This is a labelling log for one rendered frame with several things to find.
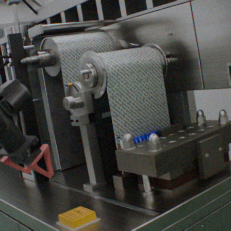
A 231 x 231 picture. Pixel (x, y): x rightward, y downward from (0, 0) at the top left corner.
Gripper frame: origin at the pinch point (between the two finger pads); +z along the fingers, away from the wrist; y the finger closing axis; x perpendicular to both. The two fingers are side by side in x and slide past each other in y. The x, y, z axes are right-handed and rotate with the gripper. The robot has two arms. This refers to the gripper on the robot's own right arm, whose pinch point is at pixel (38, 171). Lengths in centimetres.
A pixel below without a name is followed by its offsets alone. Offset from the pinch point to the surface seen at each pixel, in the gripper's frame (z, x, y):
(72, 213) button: 13.0, 1.9, -3.9
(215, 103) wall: 187, -256, 129
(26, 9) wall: 39, -388, 520
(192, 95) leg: 37, -75, 8
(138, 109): 13.7, -38.8, 0.7
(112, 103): 5.6, -32.1, 2.0
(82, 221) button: 14.0, 2.9, -7.8
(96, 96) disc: 3.0, -33.0, 7.8
